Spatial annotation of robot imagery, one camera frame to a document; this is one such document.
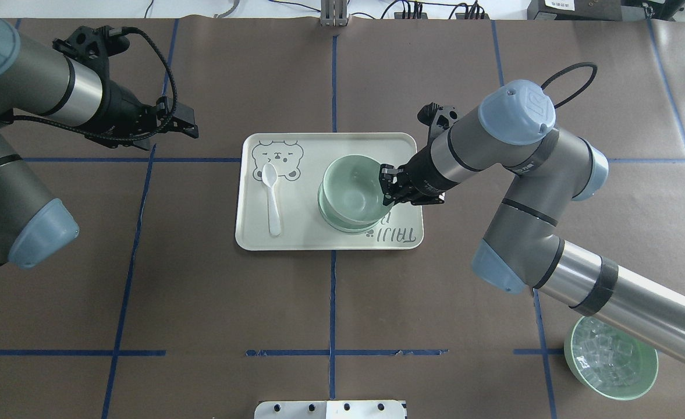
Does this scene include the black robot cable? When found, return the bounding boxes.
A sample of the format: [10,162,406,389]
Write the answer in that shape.
[540,62,598,109]

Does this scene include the second grey robot arm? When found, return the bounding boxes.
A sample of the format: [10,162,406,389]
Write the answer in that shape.
[0,18,199,269]

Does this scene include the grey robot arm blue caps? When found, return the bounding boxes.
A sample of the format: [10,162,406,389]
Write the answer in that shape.
[379,80,685,363]

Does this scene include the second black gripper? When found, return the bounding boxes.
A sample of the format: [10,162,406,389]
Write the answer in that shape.
[101,81,199,151]

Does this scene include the cream serving tray bear print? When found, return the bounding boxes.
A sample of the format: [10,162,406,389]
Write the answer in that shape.
[235,132,424,250]

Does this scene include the white plastic spoon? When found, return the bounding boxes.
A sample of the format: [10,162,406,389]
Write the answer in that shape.
[261,162,283,237]

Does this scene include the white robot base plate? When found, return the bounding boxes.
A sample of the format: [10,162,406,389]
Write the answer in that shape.
[254,399,408,418]

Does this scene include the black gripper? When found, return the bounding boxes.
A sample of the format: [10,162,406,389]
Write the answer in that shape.
[379,164,445,207]

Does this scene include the blue tape grid lines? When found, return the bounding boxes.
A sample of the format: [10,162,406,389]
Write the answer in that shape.
[0,16,685,418]

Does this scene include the green bowl with ice cubes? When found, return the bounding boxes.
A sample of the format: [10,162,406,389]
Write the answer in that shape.
[563,317,659,401]

